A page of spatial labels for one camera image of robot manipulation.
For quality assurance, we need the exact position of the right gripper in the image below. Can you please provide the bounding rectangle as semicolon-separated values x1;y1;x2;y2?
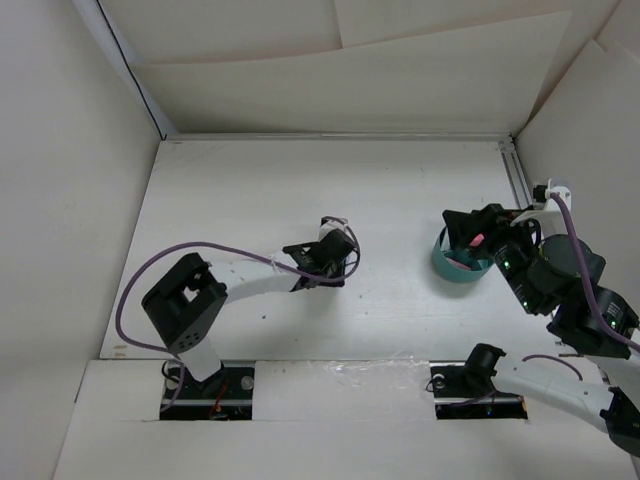
441;201;543;313

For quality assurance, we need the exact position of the teal round organizer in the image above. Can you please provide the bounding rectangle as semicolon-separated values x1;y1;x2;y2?
431;227;494;284

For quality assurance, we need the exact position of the pink correction tape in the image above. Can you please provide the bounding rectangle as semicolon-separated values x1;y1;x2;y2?
447;253;476;270

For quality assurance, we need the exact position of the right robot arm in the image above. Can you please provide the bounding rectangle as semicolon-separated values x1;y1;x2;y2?
425;201;639;456

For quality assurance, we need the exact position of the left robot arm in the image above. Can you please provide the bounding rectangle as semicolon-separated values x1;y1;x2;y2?
141;228;359;397

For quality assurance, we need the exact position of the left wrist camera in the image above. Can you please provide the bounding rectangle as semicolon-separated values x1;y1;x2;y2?
318;216;348;241

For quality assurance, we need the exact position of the aluminium side rail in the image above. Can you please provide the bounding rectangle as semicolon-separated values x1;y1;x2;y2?
498;136;532;208

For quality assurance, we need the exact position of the left base rail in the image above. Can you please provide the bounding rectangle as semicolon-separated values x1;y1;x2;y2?
159;361;255;421

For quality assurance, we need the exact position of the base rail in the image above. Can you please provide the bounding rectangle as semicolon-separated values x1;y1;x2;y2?
159;361;255;421
425;361;528;421

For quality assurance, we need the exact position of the right base rail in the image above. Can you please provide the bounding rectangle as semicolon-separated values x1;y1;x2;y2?
425;361;528;421

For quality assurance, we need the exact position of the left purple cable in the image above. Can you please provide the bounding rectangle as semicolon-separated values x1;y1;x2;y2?
114;215;360;409

